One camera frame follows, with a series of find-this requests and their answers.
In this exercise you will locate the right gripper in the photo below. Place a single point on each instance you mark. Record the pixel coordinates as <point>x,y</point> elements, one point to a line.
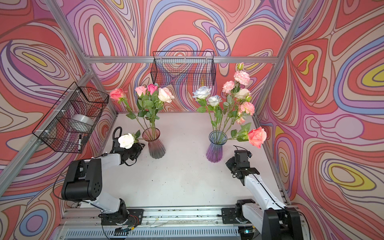
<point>229,163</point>

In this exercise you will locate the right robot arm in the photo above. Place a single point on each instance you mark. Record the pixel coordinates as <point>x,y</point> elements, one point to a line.
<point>270,216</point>

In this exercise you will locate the pink grey glass vase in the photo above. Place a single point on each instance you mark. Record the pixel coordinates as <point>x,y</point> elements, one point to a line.
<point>156,148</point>

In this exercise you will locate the pink carnation stem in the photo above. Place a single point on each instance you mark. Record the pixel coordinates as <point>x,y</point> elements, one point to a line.
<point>236,91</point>

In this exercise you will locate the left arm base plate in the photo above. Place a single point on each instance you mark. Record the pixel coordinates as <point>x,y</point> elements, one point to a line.
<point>130,217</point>

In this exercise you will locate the purple glass vase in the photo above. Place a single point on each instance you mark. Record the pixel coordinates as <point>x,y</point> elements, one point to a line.
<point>214,152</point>

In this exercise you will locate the silver tape roll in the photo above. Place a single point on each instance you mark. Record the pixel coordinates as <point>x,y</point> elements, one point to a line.
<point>83,119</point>

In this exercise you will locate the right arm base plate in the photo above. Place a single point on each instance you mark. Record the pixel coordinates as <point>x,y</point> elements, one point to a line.
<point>235,215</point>

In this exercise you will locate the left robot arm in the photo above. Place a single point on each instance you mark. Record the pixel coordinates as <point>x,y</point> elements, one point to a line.
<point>84,183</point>

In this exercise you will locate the pale pink rose stem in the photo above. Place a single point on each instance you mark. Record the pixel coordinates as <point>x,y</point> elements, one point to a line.
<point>143,98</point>

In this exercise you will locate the blue white rose stem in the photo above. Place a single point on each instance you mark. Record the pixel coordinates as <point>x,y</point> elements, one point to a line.
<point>215,111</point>

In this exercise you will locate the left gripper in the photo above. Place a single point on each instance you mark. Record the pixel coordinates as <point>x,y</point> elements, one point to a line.
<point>138,148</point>

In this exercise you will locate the black wire basket wall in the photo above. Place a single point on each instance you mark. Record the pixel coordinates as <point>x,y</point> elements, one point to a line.
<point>184,68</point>
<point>61,134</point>

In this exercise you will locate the red pink rose stem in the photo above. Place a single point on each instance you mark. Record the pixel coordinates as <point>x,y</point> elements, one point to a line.
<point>120,96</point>

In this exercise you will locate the black wire basket back wall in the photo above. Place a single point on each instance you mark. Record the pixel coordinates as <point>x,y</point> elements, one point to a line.
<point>184,68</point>

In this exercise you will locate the black marker pen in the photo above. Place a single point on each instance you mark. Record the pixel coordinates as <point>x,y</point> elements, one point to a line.
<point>80,144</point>

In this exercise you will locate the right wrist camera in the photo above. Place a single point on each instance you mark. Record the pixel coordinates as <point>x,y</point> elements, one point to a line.
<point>242,157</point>

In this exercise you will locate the cream blush rose stem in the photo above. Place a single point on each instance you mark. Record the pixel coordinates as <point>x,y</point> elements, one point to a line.
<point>160,97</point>

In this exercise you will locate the black wire basket left wall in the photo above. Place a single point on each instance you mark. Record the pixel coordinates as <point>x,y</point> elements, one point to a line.
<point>61,134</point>

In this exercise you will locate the cream white rose stem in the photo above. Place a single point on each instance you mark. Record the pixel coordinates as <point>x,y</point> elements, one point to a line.
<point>201,96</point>

